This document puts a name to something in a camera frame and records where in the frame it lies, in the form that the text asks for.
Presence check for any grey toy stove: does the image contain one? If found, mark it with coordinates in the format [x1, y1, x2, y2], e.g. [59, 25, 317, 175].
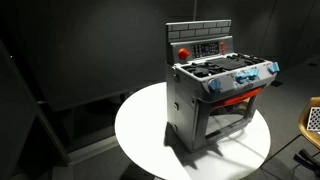
[165, 19, 281, 154]

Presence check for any wooden chair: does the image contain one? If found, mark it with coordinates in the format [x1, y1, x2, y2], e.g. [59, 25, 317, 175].
[298, 96, 320, 150]

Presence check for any checkerboard calibration board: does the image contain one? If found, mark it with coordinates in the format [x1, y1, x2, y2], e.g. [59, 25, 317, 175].
[306, 107, 320, 132]

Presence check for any black clamp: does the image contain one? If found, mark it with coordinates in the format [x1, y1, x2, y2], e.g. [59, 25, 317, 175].
[293, 149, 320, 175]

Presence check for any round white pedestal table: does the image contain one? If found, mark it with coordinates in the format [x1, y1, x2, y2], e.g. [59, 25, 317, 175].
[114, 81, 272, 180]

